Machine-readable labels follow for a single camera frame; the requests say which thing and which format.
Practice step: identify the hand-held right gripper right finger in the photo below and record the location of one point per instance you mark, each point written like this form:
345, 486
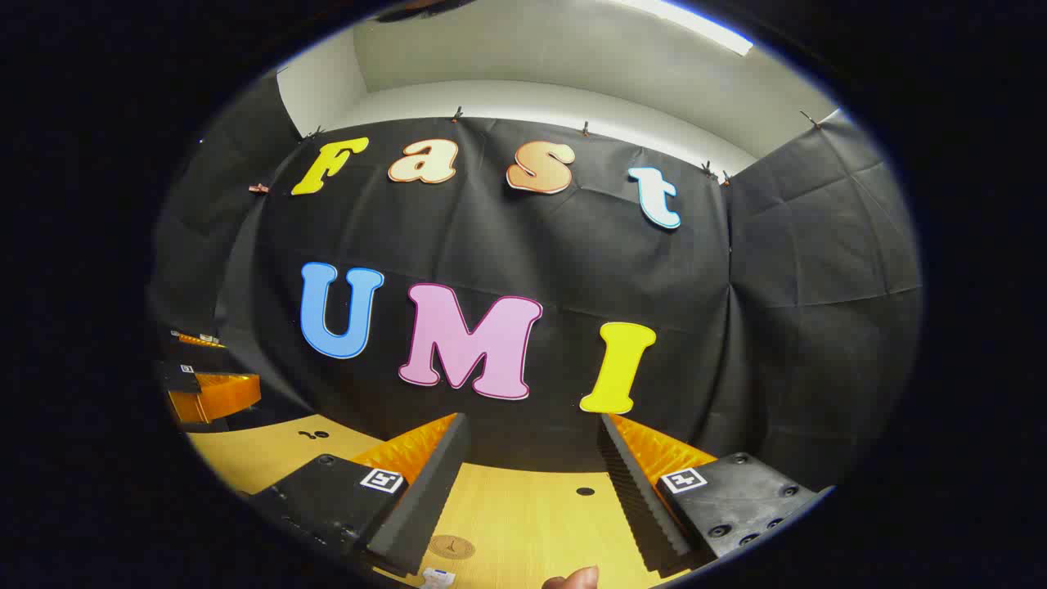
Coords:
634, 507

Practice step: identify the white toothpaste tube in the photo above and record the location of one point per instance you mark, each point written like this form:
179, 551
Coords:
438, 579

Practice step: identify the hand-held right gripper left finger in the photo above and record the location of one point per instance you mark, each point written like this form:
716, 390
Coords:
425, 507

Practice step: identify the wooden desktop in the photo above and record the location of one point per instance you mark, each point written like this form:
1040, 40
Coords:
523, 523

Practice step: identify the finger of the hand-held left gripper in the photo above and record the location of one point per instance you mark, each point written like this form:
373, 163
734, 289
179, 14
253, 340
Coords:
217, 397
200, 340

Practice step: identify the black backdrop cloth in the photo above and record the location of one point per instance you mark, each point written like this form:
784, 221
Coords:
572, 262

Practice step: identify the round cork coaster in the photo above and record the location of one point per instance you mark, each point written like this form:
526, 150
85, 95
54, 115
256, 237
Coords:
451, 546

